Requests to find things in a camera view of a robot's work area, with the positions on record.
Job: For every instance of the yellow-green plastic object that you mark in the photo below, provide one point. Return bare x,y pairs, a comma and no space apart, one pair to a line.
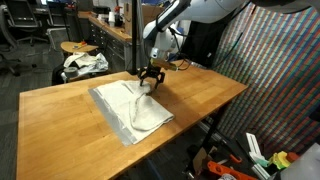
280,160

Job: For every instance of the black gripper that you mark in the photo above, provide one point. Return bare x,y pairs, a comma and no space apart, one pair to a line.
152,71

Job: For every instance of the black table leg frame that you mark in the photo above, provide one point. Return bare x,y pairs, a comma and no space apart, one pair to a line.
213,128

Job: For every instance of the grey duct tape roll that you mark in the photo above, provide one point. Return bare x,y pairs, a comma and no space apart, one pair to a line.
75,73

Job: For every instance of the white cloth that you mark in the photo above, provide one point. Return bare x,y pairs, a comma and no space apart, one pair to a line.
150,113

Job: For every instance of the round wooden side table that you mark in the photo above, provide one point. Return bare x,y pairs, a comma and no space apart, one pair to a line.
66,47

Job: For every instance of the crumpled white fabric pile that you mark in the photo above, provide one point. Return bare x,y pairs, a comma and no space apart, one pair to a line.
86,61

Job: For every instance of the flat cardboard piece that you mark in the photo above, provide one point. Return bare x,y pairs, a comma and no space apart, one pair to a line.
200,160

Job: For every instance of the brown cardboard box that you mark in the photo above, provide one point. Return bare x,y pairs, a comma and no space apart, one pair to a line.
148,11

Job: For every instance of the multicoloured patterned backdrop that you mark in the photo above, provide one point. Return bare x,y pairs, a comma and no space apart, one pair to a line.
283,93

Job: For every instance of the aluminium rail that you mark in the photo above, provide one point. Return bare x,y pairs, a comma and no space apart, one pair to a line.
204,126

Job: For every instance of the small red hand tool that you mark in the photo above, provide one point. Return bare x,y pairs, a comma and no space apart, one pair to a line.
80,45

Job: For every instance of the red round object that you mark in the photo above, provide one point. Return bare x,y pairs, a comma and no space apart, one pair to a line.
293,156

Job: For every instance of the white plastic bracket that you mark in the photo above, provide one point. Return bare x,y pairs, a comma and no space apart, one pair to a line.
254,146

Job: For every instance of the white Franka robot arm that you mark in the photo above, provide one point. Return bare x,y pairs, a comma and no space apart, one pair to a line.
200,8

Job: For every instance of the black vertical pole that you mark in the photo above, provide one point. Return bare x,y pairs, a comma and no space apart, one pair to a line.
134,33

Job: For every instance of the white paper cup stack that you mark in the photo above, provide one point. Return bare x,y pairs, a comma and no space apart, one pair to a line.
111,18

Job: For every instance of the dark bottle red cap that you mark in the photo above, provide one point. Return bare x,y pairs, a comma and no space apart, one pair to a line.
117,16

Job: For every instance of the black office chair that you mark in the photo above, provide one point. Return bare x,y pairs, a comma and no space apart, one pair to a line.
23,13
3,26

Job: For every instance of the grey cabinet wooden top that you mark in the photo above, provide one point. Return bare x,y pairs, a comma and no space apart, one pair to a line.
115,50

